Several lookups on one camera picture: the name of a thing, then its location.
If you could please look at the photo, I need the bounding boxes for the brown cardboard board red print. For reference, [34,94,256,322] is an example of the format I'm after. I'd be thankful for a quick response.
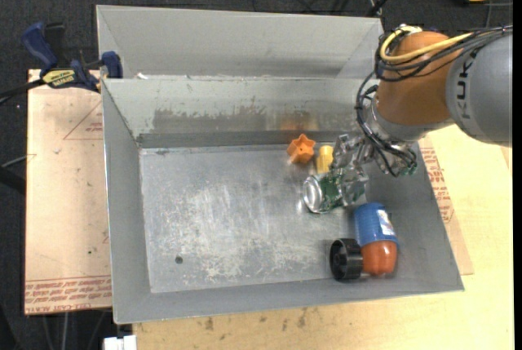
[24,69,475,317]

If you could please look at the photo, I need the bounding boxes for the green and silver drink can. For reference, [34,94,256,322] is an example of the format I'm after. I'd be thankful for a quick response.
[302,170,370,215]

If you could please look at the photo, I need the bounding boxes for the grey metal bin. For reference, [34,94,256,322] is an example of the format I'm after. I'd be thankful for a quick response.
[95,4,465,325]

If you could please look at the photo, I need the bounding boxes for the black ribbed wheel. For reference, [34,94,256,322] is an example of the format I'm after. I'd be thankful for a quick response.
[329,237,365,281]

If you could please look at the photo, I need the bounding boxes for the orange star-shaped block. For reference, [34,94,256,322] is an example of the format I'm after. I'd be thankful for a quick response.
[286,133,317,165]

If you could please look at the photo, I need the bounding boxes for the yellow small cylinder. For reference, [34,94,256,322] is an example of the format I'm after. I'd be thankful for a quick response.
[316,144,335,174]

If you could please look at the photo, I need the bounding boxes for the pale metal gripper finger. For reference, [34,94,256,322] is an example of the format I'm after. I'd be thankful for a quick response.
[330,133,355,170]
[346,140,374,176]

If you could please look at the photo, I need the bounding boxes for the blue and orange bottle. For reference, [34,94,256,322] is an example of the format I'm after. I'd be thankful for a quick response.
[352,202,399,277]

